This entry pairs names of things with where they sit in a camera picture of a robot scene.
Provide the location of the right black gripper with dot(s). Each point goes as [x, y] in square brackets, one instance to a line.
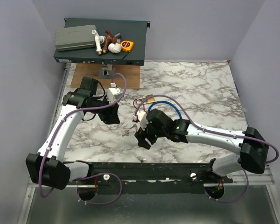
[140, 135]

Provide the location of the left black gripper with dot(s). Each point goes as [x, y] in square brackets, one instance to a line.
[111, 116]

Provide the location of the brass padlock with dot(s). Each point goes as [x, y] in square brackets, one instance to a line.
[148, 99]

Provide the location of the silver key bunch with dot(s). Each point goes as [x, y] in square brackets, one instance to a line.
[130, 130]

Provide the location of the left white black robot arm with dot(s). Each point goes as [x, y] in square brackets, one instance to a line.
[46, 167]

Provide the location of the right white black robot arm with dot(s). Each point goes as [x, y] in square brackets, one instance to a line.
[248, 148]

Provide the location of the white pipe elbow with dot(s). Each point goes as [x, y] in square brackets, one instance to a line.
[115, 48]

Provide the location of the yellow tape measure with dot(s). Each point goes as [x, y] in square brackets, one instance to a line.
[127, 46]

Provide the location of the brown tap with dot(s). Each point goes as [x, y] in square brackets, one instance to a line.
[109, 39]

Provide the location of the white pipe faucet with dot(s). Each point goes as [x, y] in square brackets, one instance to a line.
[99, 40]

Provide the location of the small black object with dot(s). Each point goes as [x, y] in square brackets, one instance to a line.
[118, 35]

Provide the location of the grey plastic case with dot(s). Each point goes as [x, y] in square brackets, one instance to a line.
[71, 38]

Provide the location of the dark rack server unit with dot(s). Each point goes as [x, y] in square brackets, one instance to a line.
[134, 31]

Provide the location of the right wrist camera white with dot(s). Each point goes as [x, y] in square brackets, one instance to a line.
[141, 117]

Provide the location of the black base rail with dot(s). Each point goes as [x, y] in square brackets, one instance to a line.
[111, 178]

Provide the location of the grey metal bracket stand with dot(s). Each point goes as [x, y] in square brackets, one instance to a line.
[106, 71]

